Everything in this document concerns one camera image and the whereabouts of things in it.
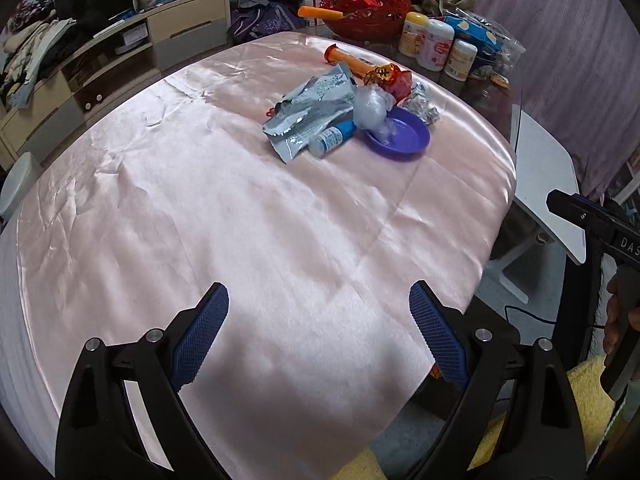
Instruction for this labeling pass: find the silver foil wrapper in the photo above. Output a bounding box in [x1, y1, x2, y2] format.
[400, 82, 442, 126]

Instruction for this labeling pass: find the black cable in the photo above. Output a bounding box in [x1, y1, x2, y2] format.
[502, 305, 607, 330]

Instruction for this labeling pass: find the pink satin tablecloth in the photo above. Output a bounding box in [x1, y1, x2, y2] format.
[0, 30, 517, 480]

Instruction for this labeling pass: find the pile of clothes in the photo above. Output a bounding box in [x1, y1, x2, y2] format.
[0, 0, 78, 108]

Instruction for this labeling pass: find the beige tv cabinet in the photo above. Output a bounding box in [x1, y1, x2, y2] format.
[0, 0, 232, 171]

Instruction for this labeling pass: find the orange-handled tool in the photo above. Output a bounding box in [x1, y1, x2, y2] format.
[298, 6, 343, 21]

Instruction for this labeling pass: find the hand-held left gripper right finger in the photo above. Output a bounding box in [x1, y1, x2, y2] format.
[408, 280, 587, 480]

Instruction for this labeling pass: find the person's right hand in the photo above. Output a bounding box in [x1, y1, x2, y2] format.
[602, 277, 640, 361]

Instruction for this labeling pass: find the red gold wrapper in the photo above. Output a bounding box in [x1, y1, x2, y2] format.
[364, 62, 413, 103]

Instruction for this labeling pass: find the silver foil packet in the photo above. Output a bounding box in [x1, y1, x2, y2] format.
[262, 65, 358, 163]

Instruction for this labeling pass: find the white round bin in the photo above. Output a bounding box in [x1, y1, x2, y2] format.
[0, 152, 43, 233]

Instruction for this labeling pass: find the purple patterned bag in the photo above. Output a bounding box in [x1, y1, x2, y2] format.
[230, 2, 306, 41]

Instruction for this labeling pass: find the purple curtain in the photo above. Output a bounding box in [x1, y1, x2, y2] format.
[350, 0, 640, 201]

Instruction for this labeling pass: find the yellow-capped white bottle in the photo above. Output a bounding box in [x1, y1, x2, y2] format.
[399, 11, 430, 58]

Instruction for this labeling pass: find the white bottle red label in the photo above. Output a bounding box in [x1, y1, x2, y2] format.
[417, 18, 456, 72]

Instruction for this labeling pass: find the blue round tin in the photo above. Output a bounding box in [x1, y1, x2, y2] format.
[445, 16, 502, 63]

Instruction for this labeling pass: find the white bench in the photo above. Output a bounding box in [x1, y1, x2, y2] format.
[500, 105, 587, 306]

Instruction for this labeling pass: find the red openwork basket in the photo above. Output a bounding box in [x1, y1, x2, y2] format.
[320, 0, 412, 42]

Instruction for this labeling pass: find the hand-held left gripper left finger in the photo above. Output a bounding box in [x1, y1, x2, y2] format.
[55, 281, 231, 480]

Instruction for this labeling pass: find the orange tube bottle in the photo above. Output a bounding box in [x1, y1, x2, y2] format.
[324, 44, 386, 81]

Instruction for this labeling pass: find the small white jar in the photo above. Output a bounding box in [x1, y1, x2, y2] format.
[444, 39, 479, 82]

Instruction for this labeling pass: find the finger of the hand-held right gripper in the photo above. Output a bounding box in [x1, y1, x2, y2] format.
[546, 189, 622, 247]

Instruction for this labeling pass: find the small blue white bottle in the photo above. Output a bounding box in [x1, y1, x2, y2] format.
[308, 121, 357, 157]

